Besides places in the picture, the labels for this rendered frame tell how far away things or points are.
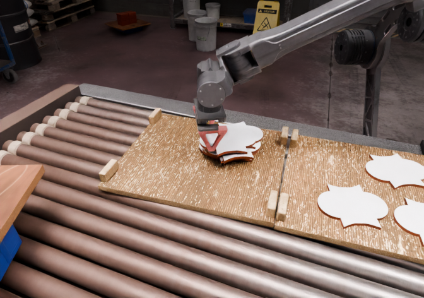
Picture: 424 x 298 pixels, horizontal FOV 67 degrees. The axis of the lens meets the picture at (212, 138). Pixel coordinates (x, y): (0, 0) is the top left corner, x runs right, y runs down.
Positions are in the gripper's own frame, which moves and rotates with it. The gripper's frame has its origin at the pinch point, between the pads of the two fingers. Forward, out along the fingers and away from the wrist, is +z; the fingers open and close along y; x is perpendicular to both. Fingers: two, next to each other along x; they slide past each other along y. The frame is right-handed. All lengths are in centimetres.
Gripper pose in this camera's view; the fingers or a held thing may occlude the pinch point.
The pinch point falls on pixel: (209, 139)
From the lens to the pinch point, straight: 81.6
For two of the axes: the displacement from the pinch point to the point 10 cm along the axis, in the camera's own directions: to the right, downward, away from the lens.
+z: -0.1, 8.2, 5.7
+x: 9.9, -0.8, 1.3
